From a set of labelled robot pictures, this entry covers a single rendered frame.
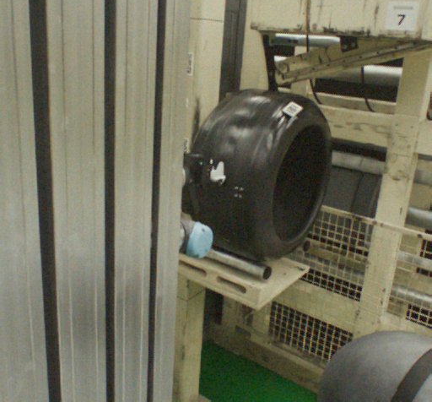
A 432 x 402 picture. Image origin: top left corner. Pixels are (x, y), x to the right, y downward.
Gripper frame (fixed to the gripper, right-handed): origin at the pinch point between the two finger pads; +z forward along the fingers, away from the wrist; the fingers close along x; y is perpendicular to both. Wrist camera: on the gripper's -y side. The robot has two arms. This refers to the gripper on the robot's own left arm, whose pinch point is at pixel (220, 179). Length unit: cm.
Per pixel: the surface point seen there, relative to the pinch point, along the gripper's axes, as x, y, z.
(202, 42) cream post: 26.4, 38.7, 17.0
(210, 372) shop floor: 37, -114, 71
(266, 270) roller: -10.3, -28.4, 17.4
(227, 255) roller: 4.6, -28.3, 17.2
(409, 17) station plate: -31, 53, 41
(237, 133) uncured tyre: 0.3, 13.1, 5.7
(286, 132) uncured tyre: -11.2, 15.4, 13.3
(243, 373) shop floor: 24, -113, 82
